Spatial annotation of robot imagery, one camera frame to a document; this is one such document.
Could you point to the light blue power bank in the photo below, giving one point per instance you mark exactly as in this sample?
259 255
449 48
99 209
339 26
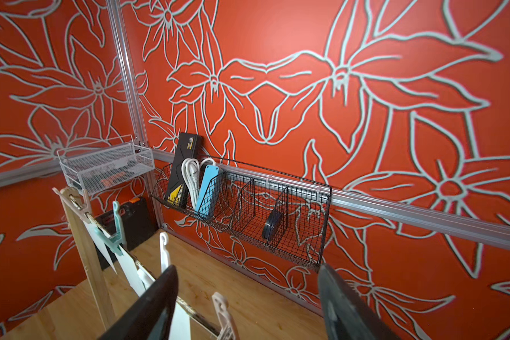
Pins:
208 195

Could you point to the black wire wall basket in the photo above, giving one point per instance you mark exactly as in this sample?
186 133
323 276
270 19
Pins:
245 201

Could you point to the black box yellow label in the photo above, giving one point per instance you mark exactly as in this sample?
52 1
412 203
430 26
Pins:
184 170

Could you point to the wooden drying rack frame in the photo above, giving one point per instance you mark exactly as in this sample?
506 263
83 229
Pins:
94 273

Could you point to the clear mesh wall bin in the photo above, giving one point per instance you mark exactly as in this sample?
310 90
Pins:
96 166

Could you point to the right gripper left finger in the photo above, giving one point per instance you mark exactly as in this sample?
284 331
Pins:
150 317

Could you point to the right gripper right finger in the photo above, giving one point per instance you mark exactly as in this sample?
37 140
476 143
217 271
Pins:
346 316

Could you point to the black orange tool case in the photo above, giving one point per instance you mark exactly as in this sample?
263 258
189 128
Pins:
138 223

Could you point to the white clothespin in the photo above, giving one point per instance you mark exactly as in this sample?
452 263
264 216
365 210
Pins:
164 253

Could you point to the teal clothespin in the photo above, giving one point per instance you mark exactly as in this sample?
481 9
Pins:
110 230

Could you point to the black tape roll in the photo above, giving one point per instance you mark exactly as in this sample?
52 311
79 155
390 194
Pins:
272 226

